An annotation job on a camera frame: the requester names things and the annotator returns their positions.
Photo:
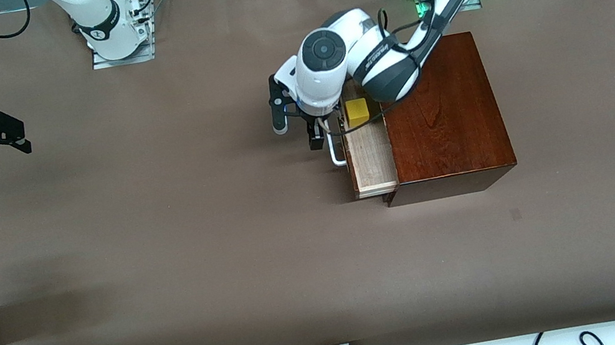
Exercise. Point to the yellow cube block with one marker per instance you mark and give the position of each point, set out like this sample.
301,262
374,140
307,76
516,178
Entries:
357,111

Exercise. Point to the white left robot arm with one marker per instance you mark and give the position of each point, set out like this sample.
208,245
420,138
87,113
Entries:
323,81

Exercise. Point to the dark wooden drawer cabinet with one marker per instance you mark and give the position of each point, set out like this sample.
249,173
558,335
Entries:
450,122

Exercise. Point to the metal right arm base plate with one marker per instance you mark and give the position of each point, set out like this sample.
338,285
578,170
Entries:
126,60

